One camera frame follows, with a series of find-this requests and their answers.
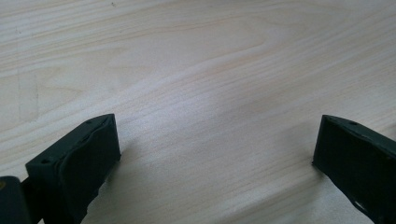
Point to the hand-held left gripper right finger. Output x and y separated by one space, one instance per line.
358 161

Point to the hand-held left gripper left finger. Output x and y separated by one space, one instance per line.
77 168

